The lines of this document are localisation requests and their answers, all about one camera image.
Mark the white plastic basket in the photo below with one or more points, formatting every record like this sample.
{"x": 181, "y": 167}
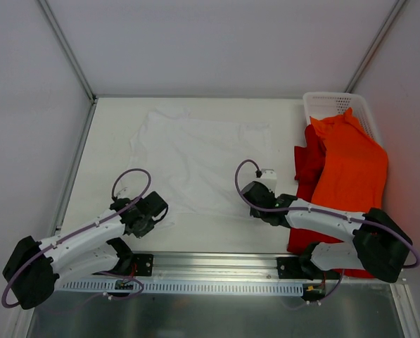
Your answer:
{"x": 321, "y": 105}

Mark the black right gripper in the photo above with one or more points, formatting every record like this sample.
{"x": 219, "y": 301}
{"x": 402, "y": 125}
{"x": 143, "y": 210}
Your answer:
{"x": 253, "y": 211}

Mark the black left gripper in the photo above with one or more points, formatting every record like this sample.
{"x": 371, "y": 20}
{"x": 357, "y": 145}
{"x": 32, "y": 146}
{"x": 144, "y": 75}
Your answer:
{"x": 157, "y": 203}

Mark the aluminium mounting rail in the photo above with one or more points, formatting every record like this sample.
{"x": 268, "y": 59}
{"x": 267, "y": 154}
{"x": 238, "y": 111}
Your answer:
{"x": 226, "y": 267}

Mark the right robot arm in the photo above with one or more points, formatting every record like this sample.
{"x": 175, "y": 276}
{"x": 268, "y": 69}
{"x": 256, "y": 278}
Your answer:
{"x": 365, "y": 241}

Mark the orange t shirt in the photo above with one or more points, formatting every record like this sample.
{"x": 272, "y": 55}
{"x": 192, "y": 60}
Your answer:
{"x": 355, "y": 169}

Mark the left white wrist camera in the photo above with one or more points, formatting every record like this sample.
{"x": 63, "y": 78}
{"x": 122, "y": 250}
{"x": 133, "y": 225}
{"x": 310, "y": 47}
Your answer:
{"x": 123, "y": 193}

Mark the white slotted cable duct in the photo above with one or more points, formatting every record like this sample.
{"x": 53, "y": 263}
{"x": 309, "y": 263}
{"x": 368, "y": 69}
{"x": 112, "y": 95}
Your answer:
{"x": 186, "y": 287}

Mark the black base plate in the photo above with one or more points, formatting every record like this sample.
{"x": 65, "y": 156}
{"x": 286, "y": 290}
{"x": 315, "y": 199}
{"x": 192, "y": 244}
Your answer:
{"x": 134, "y": 265}
{"x": 295, "y": 268}

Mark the red t shirt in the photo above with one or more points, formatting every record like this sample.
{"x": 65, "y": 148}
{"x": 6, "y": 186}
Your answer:
{"x": 309, "y": 164}

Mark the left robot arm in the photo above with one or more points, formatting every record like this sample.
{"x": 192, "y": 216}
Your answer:
{"x": 36, "y": 269}

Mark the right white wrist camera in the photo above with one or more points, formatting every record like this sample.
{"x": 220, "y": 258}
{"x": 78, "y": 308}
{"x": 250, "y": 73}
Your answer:
{"x": 268, "y": 178}

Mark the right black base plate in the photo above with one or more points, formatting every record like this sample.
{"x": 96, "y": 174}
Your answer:
{"x": 295, "y": 268}

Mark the white t shirt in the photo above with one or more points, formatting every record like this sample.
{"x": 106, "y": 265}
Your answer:
{"x": 192, "y": 162}

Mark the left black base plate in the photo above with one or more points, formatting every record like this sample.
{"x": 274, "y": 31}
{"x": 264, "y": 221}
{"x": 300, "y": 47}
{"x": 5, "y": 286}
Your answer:
{"x": 134, "y": 265}

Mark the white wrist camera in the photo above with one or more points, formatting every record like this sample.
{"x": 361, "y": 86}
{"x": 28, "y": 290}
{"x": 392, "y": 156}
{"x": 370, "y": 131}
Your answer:
{"x": 123, "y": 193}
{"x": 268, "y": 178}

